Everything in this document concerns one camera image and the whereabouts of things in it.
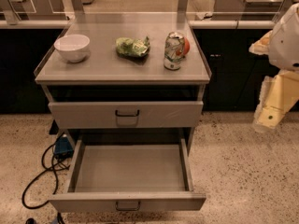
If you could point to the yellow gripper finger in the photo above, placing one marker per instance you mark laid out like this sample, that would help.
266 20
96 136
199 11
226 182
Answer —
278 95
261 47

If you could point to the red apple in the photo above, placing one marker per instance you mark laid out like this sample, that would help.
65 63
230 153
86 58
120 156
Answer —
186 48

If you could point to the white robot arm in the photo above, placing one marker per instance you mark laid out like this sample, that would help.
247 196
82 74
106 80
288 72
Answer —
284 41

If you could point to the grey drawer cabinet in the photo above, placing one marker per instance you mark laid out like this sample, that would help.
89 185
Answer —
107 76

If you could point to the closed upper grey drawer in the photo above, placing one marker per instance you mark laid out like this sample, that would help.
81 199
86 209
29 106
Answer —
94 115

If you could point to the open middle grey drawer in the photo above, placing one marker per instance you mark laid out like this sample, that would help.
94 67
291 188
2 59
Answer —
129 178

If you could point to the background steel counter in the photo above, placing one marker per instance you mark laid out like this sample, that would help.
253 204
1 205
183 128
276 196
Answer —
245 10

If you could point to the silver green soda can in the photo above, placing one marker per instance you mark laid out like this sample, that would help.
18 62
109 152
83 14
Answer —
174 50

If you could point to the green chip bag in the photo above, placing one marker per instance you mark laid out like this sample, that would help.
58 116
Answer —
131 47

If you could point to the white ceramic bowl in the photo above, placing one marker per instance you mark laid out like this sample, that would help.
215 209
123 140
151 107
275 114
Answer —
73 48

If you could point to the blue power box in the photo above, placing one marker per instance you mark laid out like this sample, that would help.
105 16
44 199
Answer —
62 148

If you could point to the grey horizontal rail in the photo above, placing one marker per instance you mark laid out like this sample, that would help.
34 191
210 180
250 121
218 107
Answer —
194 24

